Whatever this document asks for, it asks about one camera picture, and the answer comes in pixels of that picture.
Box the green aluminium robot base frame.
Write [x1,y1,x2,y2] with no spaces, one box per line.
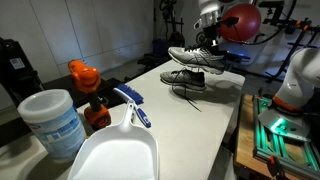
[253,97,320,180]

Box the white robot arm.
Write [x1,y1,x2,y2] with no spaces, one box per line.
[258,48,320,142]

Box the black weight bench frame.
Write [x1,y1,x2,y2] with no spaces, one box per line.
[253,0,316,84]

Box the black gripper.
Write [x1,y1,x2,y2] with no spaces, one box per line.
[202,18,219,48]

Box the red exercise ball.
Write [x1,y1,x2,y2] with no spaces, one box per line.
[220,4,261,41]

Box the orange cordless drill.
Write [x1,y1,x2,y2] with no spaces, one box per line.
[68,60,111,130]

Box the white dustpan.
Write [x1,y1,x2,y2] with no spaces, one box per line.
[67,101,159,180]

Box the wooden base board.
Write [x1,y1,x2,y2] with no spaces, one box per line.
[233,93,301,180]

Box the black case with label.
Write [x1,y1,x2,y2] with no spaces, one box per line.
[0,38,44,106]

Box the blue hand brush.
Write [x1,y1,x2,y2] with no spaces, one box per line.
[113,84,151,128]

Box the white wipes canister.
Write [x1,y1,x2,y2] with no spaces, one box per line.
[17,89,86,162]

